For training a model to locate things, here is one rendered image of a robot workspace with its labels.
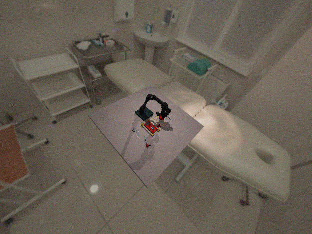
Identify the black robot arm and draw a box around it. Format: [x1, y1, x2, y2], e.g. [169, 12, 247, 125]
[139, 94, 172, 118]

